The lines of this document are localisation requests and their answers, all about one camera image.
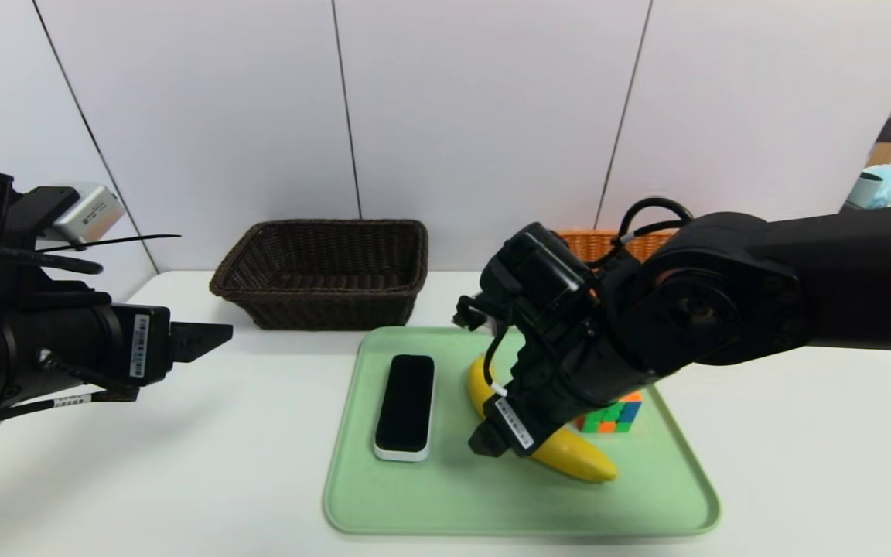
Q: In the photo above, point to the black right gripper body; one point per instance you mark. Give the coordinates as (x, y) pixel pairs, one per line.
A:
(513, 425)

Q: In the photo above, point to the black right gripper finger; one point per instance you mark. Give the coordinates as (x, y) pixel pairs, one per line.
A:
(488, 441)

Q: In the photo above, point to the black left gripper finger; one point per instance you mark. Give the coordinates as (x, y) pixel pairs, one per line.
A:
(194, 340)

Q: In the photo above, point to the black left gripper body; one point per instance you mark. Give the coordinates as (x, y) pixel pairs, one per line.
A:
(144, 345)

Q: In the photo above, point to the yellow banana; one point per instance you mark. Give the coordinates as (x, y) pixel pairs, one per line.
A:
(581, 458)

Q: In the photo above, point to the colourful puzzle cube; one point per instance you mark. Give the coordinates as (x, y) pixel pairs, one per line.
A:
(617, 418)

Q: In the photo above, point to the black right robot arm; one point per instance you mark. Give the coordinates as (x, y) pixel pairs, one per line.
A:
(801, 286)

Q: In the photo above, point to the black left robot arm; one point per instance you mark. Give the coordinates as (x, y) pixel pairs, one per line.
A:
(20, 348)

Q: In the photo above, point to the dark brown wicker basket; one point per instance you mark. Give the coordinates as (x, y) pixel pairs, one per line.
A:
(322, 309)

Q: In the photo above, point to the orange wicker basket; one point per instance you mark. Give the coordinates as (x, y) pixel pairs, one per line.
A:
(581, 244)

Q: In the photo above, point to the light green plastic tray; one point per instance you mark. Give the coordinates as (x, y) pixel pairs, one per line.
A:
(445, 495)

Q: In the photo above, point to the black and white board eraser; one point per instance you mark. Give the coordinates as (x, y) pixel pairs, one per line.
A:
(405, 402)

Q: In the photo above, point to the black zip tie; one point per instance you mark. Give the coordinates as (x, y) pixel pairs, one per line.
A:
(128, 240)

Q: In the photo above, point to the teal cup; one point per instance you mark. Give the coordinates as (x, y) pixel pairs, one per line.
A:
(863, 189)

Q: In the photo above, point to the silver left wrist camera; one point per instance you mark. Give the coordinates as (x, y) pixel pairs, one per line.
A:
(88, 215)

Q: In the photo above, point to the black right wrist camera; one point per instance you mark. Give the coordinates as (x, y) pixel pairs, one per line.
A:
(542, 271)

